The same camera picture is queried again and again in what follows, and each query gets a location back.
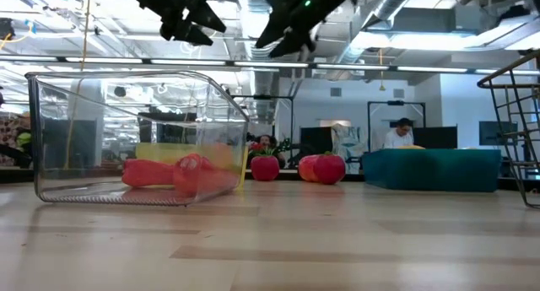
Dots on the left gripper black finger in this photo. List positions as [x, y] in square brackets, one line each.
[202, 16]
[185, 33]

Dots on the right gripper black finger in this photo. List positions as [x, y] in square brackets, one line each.
[282, 25]
[299, 41]

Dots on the toy orange fruit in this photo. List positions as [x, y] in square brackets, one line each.
[221, 154]

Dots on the orange-red toy carrot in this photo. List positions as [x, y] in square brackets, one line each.
[145, 173]
[190, 175]

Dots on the linear ceiling light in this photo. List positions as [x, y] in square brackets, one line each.
[211, 63]

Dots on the black monitor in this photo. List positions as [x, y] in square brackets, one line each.
[314, 141]
[439, 138]

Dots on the person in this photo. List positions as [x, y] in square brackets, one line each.
[265, 141]
[398, 139]

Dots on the pale crumpled cover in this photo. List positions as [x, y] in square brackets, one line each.
[348, 143]

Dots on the clear plastic bin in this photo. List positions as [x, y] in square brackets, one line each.
[84, 114]

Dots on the black ceiling fixture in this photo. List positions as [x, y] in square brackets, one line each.
[6, 29]

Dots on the blue plastic bin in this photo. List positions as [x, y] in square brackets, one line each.
[430, 170]

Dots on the blue screen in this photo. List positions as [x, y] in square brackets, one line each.
[491, 133]

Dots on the silver ventilation duct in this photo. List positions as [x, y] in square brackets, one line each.
[388, 4]
[253, 29]

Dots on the black workstation frame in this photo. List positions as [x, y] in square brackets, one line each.
[272, 97]
[396, 102]

